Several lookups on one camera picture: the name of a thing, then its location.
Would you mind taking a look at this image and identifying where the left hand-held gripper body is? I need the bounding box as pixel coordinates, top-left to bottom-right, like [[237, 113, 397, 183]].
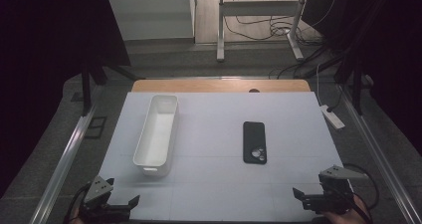
[[78, 174, 133, 224]]

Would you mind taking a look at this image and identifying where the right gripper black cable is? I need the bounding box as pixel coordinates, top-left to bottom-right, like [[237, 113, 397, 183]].
[[351, 192, 373, 224]]

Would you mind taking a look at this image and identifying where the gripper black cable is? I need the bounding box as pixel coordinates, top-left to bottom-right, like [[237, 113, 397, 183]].
[[351, 192, 373, 224], [64, 182, 93, 224]]

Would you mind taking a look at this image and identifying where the white power strip cable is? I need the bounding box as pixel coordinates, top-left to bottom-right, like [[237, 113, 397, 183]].
[[315, 63, 324, 108]]

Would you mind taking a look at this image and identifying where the black looped floor cable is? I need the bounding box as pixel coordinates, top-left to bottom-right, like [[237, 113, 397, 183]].
[[342, 162, 380, 212]]

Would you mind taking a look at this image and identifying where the black plug cable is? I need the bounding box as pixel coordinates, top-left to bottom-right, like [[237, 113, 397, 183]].
[[326, 86, 345, 113]]

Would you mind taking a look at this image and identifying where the white plastic storage bin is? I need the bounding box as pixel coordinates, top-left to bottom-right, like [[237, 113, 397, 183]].
[[132, 94, 180, 178]]

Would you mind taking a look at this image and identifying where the person's left hand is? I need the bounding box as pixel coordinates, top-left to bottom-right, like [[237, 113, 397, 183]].
[[70, 208, 85, 224]]

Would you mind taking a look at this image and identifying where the black phone case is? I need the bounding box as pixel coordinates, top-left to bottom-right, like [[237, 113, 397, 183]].
[[242, 120, 268, 165]]

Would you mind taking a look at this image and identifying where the white table cover sheet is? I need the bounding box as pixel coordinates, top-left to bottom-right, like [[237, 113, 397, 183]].
[[98, 91, 353, 222]]

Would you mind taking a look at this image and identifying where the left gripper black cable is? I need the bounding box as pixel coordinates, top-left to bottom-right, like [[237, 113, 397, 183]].
[[64, 182, 93, 224]]

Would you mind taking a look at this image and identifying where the white metal desk frame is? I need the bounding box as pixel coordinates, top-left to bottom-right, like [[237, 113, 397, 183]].
[[216, 0, 311, 63]]

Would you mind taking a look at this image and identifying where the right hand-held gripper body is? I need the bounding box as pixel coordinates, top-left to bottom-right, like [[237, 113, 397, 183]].
[[318, 164, 369, 215]]

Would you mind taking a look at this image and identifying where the black metal stand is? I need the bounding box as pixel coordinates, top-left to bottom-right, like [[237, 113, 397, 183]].
[[332, 0, 367, 116], [80, 60, 146, 117]]

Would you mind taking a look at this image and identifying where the white cabinet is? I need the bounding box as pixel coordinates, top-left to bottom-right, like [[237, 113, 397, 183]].
[[106, 0, 196, 42]]

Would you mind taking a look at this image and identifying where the dark curtain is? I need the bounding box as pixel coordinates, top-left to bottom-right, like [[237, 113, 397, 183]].
[[0, 0, 131, 198], [302, 0, 422, 157]]

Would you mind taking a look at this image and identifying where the black floor frame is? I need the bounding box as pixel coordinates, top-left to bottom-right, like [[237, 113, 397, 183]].
[[84, 115, 108, 139]]

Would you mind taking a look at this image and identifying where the person's right hand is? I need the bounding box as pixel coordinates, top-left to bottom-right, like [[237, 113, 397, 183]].
[[317, 197, 370, 224]]

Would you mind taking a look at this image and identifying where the tangle of black cables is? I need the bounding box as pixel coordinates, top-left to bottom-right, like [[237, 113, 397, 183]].
[[223, 0, 336, 81]]

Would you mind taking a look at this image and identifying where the aluminium rail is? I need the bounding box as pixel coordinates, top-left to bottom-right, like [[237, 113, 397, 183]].
[[337, 84, 422, 224], [29, 106, 98, 224]]

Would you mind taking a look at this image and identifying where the white power strip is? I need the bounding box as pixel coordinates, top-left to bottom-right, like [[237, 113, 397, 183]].
[[319, 104, 346, 131]]

